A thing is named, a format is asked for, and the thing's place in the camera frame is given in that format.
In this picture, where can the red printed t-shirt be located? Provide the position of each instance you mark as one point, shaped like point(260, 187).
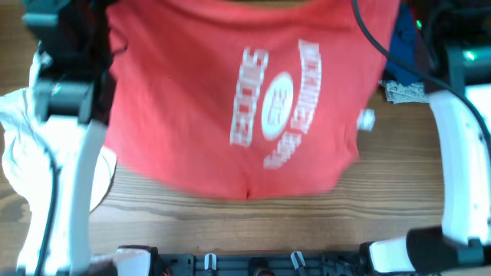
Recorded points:
point(235, 101)

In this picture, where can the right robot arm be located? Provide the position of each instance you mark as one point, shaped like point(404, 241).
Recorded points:
point(456, 35)

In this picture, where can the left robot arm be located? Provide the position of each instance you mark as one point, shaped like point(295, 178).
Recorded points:
point(73, 93)

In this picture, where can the folded light grey garment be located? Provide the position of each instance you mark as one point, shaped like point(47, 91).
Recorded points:
point(397, 93)

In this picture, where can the folded blue garment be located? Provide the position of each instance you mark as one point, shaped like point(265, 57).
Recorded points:
point(403, 45)

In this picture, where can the white t-shirt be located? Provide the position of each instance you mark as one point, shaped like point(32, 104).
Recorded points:
point(25, 163)

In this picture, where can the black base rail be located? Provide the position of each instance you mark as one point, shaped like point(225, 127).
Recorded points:
point(329, 263)

